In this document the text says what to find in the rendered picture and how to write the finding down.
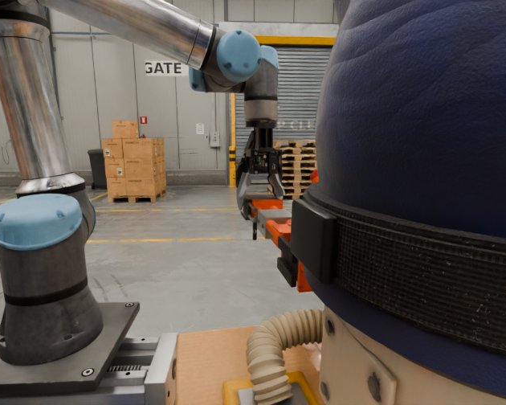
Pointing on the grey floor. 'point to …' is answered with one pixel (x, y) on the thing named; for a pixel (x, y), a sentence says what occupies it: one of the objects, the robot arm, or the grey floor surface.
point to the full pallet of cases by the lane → (133, 164)
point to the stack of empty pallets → (296, 165)
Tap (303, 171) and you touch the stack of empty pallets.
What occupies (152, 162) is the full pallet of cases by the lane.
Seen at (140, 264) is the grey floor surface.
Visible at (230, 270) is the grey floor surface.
